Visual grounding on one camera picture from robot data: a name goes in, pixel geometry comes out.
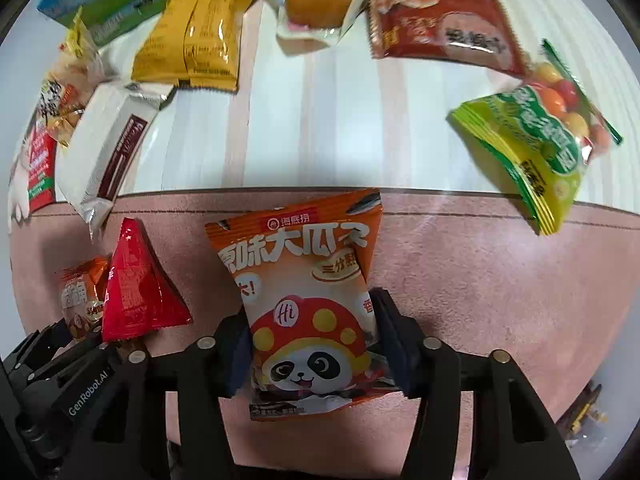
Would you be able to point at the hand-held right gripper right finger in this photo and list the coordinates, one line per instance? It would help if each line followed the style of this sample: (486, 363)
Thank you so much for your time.
(400, 355)

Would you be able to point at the yellow snack packet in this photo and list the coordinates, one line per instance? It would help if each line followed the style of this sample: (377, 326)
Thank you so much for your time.
(200, 35)

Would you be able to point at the small orange snack packet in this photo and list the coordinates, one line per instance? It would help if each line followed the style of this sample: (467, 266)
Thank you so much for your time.
(80, 295)

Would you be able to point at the striped pink tablecloth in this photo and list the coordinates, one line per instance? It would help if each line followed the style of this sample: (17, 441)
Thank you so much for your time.
(310, 125)

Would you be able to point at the red brown snack packet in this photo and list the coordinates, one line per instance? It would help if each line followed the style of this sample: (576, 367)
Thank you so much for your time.
(440, 25)

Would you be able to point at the red white snack packet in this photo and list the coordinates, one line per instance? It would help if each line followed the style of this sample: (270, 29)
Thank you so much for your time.
(42, 170)

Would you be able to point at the green candy ball packet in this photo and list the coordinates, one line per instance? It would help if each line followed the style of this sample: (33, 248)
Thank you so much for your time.
(530, 140)

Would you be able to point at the yellow edged clear packet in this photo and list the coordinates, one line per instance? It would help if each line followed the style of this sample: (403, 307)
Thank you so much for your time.
(82, 55)

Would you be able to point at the orange white printed packet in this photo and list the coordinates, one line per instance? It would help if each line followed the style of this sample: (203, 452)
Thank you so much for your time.
(57, 105)

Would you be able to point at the red triangular snack packet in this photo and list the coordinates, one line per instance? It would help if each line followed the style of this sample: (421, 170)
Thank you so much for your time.
(137, 285)

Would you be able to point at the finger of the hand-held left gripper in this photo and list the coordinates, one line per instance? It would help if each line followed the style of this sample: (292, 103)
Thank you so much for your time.
(70, 357)
(40, 342)

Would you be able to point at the blue green milk carton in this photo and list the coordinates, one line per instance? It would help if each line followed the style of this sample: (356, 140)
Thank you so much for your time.
(90, 5)

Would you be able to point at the yellow black object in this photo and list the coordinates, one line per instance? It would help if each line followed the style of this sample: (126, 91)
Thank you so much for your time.
(585, 410)

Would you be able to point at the orange panda snack packet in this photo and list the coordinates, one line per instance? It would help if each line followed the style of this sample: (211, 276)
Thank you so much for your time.
(300, 280)

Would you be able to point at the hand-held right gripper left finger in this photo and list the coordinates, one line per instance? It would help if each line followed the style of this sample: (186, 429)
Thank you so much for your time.
(237, 362)

